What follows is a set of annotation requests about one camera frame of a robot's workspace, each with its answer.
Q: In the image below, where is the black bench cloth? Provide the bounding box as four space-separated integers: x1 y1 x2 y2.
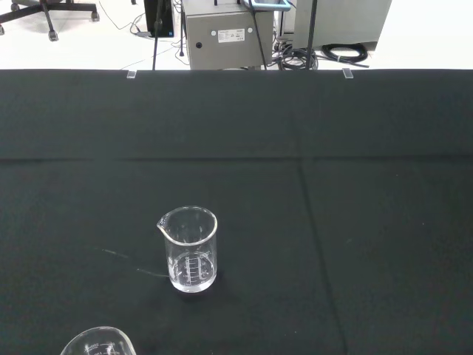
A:
0 68 473 355

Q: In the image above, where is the grey metal cabinet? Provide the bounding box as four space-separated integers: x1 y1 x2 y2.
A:
183 0 276 71

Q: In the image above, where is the black tripod leg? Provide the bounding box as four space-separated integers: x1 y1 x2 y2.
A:
304 0 319 71
151 0 166 71
246 0 268 71

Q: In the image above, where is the blue plastic tray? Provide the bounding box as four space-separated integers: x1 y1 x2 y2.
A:
242 0 293 13

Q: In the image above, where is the black computer tower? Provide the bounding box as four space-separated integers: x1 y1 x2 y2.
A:
143 0 176 39

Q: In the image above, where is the white cabinet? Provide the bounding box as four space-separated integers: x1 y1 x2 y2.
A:
293 0 393 50

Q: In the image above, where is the black office chair base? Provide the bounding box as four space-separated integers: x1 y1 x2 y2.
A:
0 0 101 42

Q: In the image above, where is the tangled black cable bundle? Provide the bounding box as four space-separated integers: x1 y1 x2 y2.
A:
272 38 319 71

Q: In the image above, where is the coiled black cable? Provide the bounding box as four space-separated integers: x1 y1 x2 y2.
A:
320 43 371 69

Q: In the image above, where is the thin black floor cable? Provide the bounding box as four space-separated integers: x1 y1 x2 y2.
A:
98 0 149 37

